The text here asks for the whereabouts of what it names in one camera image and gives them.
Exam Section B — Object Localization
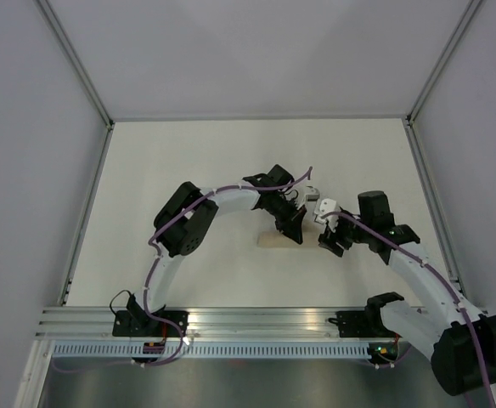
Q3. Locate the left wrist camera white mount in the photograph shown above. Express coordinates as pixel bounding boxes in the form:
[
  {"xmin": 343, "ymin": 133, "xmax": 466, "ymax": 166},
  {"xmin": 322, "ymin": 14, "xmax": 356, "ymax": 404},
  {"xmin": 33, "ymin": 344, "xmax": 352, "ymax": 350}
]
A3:
[{"xmin": 296, "ymin": 185, "xmax": 320, "ymax": 211}]

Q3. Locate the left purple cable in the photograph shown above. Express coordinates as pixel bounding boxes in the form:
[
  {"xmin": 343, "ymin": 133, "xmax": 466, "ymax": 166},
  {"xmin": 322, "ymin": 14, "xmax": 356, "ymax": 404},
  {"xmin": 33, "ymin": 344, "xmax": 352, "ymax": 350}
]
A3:
[{"xmin": 52, "ymin": 165, "xmax": 313, "ymax": 375}]

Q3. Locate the beige cloth napkin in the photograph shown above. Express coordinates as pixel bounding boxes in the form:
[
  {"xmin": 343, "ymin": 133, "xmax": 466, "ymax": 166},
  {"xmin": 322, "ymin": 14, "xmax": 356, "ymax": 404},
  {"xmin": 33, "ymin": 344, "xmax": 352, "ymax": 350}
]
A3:
[{"xmin": 257, "ymin": 231, "xmax": 318, "ymax": 249}]

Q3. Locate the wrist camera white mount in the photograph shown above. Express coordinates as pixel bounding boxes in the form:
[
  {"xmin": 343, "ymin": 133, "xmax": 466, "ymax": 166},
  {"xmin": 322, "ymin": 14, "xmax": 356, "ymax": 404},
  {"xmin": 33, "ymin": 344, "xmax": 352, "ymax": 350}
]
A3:
[
  {"xmin": 313, "ymin": 197, "xmax": 341, "ymax": 232},
  {"xmin": 296, "ymin": 185, "xmax": 320, "ymax": 211}
]

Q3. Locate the right aluminium frame post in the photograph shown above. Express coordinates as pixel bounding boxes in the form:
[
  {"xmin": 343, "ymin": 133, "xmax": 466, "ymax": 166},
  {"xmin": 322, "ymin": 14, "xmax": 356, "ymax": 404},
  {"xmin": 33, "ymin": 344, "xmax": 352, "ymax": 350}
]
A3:
[{"xmin": 403, "ymin": 0, "xmax": 486, "ymax": 127}]

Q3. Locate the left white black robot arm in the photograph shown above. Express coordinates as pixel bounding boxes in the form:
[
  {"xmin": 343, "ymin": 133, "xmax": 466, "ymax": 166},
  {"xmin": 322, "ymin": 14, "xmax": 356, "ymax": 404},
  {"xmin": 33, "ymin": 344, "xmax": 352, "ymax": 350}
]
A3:
[{"xmin": 112, "ymin": 165, "xmax": 312, "ymax": 337}]

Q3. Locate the aluminium frame post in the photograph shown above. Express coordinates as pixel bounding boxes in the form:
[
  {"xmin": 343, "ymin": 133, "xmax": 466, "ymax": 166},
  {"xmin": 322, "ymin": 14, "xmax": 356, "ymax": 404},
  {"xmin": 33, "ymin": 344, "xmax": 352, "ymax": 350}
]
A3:
[
  {"xmin": 33, "ymin": 0, "xmax": 114, "ymax": 130},
  {"xmin": 403, "ymin": 0, "xmax": 486, "ymax": 127}
]

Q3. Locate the white slotted cable duct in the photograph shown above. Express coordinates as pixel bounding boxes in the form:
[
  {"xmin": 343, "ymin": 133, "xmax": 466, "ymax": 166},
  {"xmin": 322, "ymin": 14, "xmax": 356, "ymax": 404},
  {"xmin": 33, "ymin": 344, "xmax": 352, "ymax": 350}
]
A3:
[{"xmin": 53, "ymin": 341, "xmax": 370, "ymax": 360}]

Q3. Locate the aluminium mounting rail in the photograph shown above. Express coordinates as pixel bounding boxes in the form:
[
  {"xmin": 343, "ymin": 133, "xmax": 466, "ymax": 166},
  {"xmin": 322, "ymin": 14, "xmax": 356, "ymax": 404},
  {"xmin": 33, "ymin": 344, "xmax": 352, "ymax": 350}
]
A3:
[{"xmin": 35, "ymin": 306, "xmax": 379, "ymax": 342}]

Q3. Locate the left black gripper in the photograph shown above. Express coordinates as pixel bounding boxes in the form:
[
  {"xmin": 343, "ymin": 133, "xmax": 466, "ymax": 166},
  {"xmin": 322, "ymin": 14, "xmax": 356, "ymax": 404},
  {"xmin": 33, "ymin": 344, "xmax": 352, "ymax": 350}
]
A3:
[{"xmin": 266, "ymin": 195, "xmax": 307, "ymax": 247}]

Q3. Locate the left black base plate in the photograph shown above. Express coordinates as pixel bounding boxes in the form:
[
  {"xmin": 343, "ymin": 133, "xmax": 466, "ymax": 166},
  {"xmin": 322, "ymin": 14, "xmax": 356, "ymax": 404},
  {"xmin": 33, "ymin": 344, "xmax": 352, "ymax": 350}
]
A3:
[{"xmin": 112, "ymin": 309, "xmax": 189, "ymax": 338}]

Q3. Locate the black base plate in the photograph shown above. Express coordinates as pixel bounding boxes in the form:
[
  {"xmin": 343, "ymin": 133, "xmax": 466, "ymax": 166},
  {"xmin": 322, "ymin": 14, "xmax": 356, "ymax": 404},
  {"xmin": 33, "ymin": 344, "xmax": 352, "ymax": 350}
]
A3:
[
  {"xmin": 112, "ymin": 309, "xmax": 189, "ymax": 338},
  {"xmin": 326, "ymin": 310, "xmax": 396, "ymax": 339}
]

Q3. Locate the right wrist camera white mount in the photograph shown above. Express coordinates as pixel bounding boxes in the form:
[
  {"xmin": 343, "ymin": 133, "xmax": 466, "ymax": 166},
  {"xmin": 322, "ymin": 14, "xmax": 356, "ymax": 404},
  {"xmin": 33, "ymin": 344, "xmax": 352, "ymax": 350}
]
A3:
[{"xmin": 313, "ymin": 197, "xmax": 341, "ymax": 232}]

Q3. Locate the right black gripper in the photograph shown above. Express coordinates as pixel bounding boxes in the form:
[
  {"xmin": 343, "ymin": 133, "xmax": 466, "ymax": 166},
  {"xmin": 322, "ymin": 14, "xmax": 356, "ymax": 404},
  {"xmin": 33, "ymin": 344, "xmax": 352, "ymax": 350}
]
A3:
[{"xmin": 318, "ymin": 208, "xmax": 372, "ymax": 258}]

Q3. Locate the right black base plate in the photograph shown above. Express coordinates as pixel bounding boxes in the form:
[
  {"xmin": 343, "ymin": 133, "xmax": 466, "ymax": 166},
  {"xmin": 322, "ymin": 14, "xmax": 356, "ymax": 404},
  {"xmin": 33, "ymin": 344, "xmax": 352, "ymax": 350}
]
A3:
[{"xmin": 326, "ymin": 310, "xmax": 396, "ymax": 339}]

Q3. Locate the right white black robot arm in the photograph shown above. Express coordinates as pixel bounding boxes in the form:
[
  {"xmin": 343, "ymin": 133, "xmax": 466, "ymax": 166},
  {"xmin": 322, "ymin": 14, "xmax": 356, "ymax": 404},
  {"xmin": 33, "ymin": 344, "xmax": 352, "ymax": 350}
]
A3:
[{"xmin": 314, "ymin": 190, "xmax": 496, "ymax": 396}]

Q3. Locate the left aluminium frame post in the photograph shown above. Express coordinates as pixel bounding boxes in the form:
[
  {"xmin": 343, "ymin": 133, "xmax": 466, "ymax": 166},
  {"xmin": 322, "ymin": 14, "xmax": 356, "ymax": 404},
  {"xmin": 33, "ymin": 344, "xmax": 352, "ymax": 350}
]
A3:
[{"xmin": 33, "ymin": 0, "xmax": 114, "ymax": 130}]

